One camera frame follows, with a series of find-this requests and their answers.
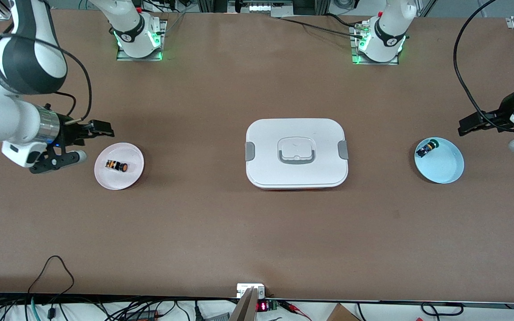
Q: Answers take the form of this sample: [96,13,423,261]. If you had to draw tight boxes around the light blue round plate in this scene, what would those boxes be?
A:
[414,137,465,184]

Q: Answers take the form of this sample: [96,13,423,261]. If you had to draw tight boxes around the aluminium profile post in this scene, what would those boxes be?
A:
[229,288,259,321]

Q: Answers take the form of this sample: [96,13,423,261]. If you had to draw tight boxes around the white power strip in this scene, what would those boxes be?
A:
[248,1,294,13]

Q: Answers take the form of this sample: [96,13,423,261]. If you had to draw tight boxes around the thick black floor cable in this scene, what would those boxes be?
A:
[420,302,464,317]

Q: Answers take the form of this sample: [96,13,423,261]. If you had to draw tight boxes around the thin black cable loop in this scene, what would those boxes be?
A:
[27,255,75,308]

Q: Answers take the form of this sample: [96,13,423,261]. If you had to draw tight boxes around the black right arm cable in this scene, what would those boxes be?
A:
[9,31,93,123]

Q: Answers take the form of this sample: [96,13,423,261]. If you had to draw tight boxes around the red clip wires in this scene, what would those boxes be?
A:
[279,300,312,321]

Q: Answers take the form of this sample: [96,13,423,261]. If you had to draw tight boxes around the long black left arm cable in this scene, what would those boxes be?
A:
[453,0,514,133]

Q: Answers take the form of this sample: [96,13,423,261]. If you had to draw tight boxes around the black cable across table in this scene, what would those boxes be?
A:
[278,13,365,40]

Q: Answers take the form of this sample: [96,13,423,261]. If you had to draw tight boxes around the white lidded storage box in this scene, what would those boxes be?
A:
[245,118,349,191]

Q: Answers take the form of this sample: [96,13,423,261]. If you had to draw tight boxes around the black power adapter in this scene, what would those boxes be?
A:
[123,309,160,321]

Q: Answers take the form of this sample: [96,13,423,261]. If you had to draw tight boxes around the pink round plate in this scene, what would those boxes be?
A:
[94,143,145,190]

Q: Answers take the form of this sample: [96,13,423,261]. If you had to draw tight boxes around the white post bracket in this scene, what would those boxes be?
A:
[236,283,266,298]

